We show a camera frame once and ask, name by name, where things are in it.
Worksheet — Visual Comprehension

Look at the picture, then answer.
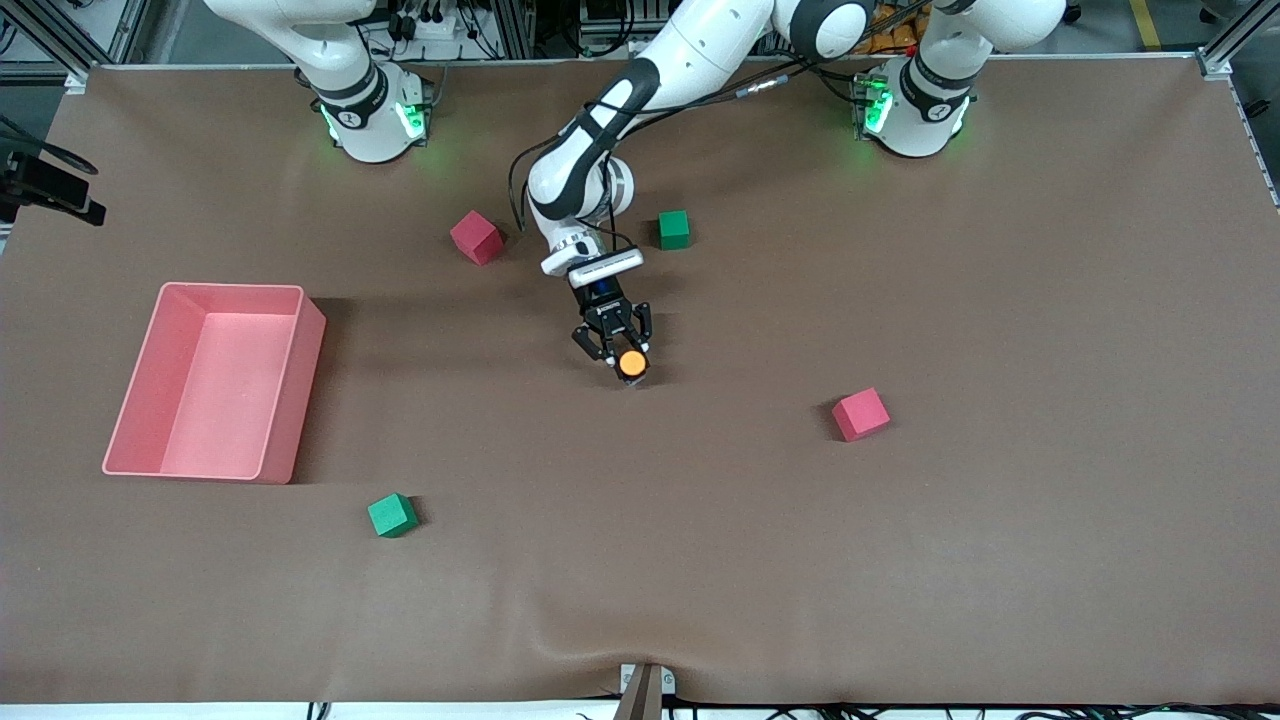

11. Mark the white power strip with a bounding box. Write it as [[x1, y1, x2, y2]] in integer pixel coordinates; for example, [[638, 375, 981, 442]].
[[395, 5, 501, 61]]

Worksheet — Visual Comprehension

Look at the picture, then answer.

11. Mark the pink foam cube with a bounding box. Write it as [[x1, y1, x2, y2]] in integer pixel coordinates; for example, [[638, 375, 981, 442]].
[[831, 388, 892, 443], [449, 210, 504, 267]]

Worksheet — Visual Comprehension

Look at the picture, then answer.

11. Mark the brown table cover mat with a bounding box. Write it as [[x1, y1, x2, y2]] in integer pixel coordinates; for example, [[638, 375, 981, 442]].
[[0, 55, 1280, 707]]

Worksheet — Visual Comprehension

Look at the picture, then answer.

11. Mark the orange packaged goods pile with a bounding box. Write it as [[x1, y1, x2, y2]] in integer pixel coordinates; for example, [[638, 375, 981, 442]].
[[860, 5, 921, 57]]

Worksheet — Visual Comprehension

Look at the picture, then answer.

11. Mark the grey metal mount bracket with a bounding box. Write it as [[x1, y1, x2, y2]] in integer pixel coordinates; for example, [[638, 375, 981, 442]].
[[614, 662, 677, 720]]

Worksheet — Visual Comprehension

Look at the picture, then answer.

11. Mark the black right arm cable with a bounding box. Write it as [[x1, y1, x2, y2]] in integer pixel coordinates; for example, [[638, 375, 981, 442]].
[[0, 113, 101, 177]]

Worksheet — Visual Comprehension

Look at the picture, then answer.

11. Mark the aluminium frame profile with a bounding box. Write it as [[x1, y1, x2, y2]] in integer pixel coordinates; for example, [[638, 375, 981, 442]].
[[490, 0, 536, 59], [1197, 0, 1280, 81], [15, 0, 91, 81]]

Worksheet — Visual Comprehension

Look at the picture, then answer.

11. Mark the pink plastic bin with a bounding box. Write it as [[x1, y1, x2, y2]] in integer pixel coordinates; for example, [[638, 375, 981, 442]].
[[102, 282, 327, 485]]

